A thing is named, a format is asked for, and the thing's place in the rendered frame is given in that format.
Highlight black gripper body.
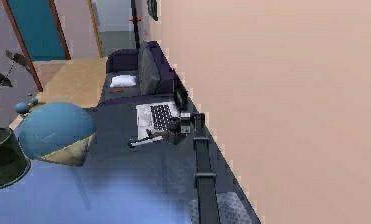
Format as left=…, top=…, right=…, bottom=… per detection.
left=166, top=116, right=189, bottom=146

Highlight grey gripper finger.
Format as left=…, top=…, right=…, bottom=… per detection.
left=127, top=134, right=170, bottom=148
left=145, top=127, right=171, bottom=138

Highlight blue grey table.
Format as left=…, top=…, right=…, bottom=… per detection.
left=0, top=99, right=262, bottom=224

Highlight grey cushion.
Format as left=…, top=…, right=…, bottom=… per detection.
left=136, top=40, right=162, bottom=97

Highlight dark purple sofa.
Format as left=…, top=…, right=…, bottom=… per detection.
left=97, top=40, right=180, bottom=106

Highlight large blue and beige ball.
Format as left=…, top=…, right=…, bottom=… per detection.
left=17, top=101, right=98, bottom=168

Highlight dark green plant pot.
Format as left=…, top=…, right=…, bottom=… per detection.
left=0, top=127, right=32, bottom=191

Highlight dark leafy house plant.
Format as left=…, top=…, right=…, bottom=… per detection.
left=0, top=49, right=35, bottom=111

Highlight teal room door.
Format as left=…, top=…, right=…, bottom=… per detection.
left=0, top=0, right=72, bottom=93

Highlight black door with orange handle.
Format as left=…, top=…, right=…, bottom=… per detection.
left=128, top=0, right=143, bottom=50

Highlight dark framed wall picture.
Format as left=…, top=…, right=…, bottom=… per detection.
left=146, top=0, right=159, bottom=22

